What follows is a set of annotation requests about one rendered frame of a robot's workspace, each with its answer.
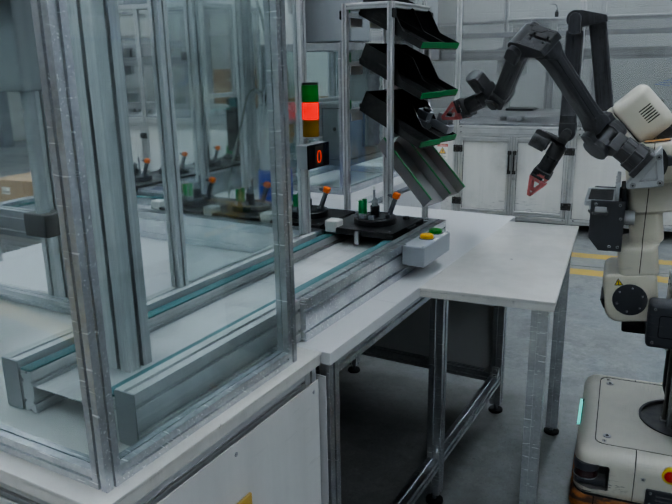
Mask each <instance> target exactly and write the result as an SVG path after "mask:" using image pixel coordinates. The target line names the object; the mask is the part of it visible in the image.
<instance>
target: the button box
mask: <svg viewBox="0 0 672 504"><path fill-rule="evenodd" d="M433 235H434V238H433V239H422V238H420V236H418V237H416V238H414V239H413V240H411V241H409V242H407V243H406V244H404V245H403V246H402V264H403V265H408V266H416V267H423V268H424V267H425V266H427V265H428V264H430V263H431V262H433V261H434V260H436V259H437V258H438V257H440V256H441V255H443V254H444V253H446V252H447V251H449V247H450V232H448V231H447V232H445V231H442V233H441V234H433Z"/></svg>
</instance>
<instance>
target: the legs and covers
mask: <svg viewBox="0 0 672 504"><path fill-rule="evenodd" d="M507 308H508V307H503V306H495V305H486V304H477V303H469V302H460V301H451V300H443V299H434V298H426V297H419V298H418V299H416V300H415V301H414V302H412V303H411V304H410V305H408V306H407V307H406V308H405V309H403V310H402V311H401V312H399V313H398V314H397V315H395V316H394V317H393V318H392V319H390V320H389V321H388V322H386V323H385V324H384V325H382V326H381V327H380V328H379V329H377V330H376V331H375V332H373V333H372V334H371V335H369V336H368V337H367V338H366V339H364V340H363V341H362V342H360V343H359V344H358V345H357V346H355V347H354V348H353V349H351V350H350V351H349V352H347V353H346V354H345V355H344V356H342V357H341V358H340V359H338V360H337V361H336V362H334V363H333V364H332V365H326V364H322V363H320V365H319V366H317V367H316V379H318V389H319V427H320V466H321V504H341V456H340V397H339V372H340V371H341V370H342V369H343V368H345V367H346V366H347V365H348V364H350V363H351V362H352V361H353V360H355V359H356V358H357V357H358V356H359V355H361V354H362V355H366V356H371V357H376V358H381V359H385V360H390V361H395V362H399V363H404V364H409V365H413V366H418V367H423V368H427V369H429V376H428V423H427V458H426V459H425V461H424V462H423V463H422V465H421V466H420V467H419V469H418V470H417V471H416V472H415V474H414V475H413V476H412V478H411V479H410V480H409V482H408V483H407V484H406V485H405V487H404V488H403V489H402V491H401V492H400V493H399V495H398V496H397V497H396V499H395V500H394V501H393V502H392V504H415V502H416V501H417V499H418V498H419V497H420V495H421V494H422V492H423V491H424V490H425V488H426V493H429V494H428V495H427V496H426V502H427V503H428V504H442V503H443V497H442V496H441V495H440V492H442V490H443V474H444V462H445V460H446V459H447V458H448V456H449V455H450V453H451V452H452V451H453V449H454V448H455V446H456V445H457V444H458V442H459V441H460V439H461V438H462V437H463V435H464V434H465V432H466V431H467V430H468V428H469V427H470V425H471V424H472V423H473V421H474V420H475V418H476V417H477V416H478V414H479V413H480V411H481V410H482V409H483V407H484V406H485V404H486V403H487V402H488V400H489V403H490V404H494V405H491V406H489V408H488V410H489V411H490V412H491V413H495V414H499V413H501V412H502V411H503V409H502V407H501V406H500V404H501V403H502V400H503V382H504V363H505V345H506V326H507ZM489 365H491V371H492V367H493V366H494V367H499V368H500V370H499V376H498V378H497V379H496V378H491V377H490V375H491V373H490V372H485V371H483V370H484V368H486V367H488V366H489ZM446 373H451V374H456V375H460V376H465V377H470V378H474V379H479V380H484V381H485V382H484V384H483V385H482V386H481V388H480V389H479V390H478V392H477V393H476V394H475V395H474V397H473V398H472V399H471V401H470V402H469V403H468V405H467V406H466V407H465V408H464V410H463V411H462V412H461V414H460V415H459V416H458V418H457V419H456V420H455V422H454V423H453V424H452V425H451V427H450V428H449V429H448V431H447V432H446V433H445V406H446ZM498 405H499V406H498Z"/></svg>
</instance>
